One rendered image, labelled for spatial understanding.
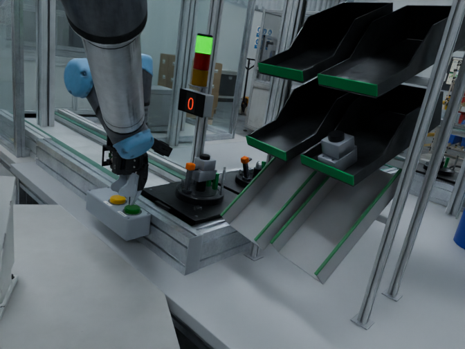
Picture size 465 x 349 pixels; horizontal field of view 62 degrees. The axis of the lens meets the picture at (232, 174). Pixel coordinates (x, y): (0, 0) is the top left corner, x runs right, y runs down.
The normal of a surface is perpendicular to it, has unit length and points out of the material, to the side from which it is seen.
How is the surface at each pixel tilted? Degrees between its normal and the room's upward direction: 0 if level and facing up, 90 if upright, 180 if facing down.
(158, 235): 90
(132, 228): 90
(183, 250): 90
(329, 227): 45
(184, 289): 0
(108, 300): 0
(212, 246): 90
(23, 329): 0
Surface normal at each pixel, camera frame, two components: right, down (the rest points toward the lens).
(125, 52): 0.58, 0.79
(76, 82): -0.57, 0.17
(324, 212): -0.46, -0.62
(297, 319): 0.15, -0.94
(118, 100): 0.08, 0.94
